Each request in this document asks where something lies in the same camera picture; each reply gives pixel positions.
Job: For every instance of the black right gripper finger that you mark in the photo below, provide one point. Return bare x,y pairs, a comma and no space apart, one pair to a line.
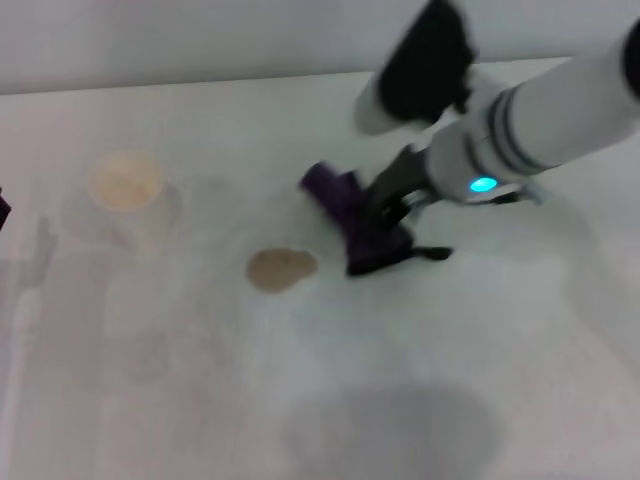
397,225

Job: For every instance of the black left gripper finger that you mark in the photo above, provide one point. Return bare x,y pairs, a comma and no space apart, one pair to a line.
3,210

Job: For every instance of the purple rag with black edge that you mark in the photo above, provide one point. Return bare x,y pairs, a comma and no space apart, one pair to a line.
345,200

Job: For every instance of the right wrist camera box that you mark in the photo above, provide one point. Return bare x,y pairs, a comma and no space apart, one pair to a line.
425,65

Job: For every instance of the white paper cup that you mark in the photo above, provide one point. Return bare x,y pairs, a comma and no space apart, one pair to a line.
125,182

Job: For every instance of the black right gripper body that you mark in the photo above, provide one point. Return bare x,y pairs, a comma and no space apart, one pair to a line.
400,175

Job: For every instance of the brown water stain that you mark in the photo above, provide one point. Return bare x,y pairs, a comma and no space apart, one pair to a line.
280,270

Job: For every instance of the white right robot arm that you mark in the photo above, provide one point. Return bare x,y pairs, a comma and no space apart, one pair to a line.
550,115

